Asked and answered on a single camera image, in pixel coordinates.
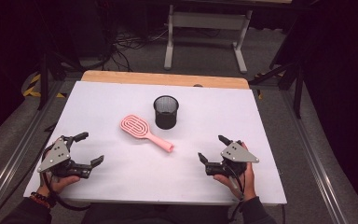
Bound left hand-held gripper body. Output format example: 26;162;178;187
37;134;93;179

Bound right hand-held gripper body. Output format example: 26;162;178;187
204;140;260;179

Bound pink hairbrush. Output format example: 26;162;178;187
119;114;175;154

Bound black mesh pen cup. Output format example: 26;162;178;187
153;94;180;131

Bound person's left hand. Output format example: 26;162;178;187
37;174;81;200

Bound person's right hand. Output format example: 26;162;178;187
213;161;258;202

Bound yellow black hazard tape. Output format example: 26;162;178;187
22;73;67;99

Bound black metal stand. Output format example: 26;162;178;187
36;50;85;111
249;60;306;119

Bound person's legs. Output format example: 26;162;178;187
80;203;241;224

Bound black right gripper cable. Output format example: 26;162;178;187
223;164;246;223

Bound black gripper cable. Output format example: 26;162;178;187
41;146;91;213
223;164;246;223

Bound aluminium floor rail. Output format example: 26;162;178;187
281;90;351;224
0;78;68;224

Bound beaded bracelet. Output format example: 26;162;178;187
30;191;56;209

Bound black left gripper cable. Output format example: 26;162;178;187
41;146;91;213

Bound bundle of floor cables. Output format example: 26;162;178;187
103;27;172;73

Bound white metal desk frame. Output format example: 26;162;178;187
163;4;254;75

